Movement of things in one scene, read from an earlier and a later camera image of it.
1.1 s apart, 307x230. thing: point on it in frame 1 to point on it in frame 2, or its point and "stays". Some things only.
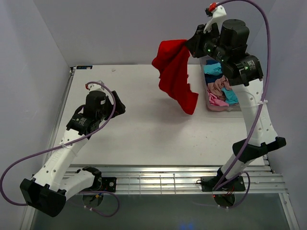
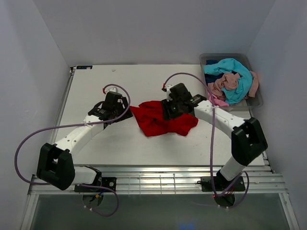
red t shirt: (171, 62) to (149, 115)
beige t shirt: (216, 87) stays
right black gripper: (194, 41) to (167, 113)
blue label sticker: (83, 67) stays
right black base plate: (208, 183) stays
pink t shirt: (214, 100) stays
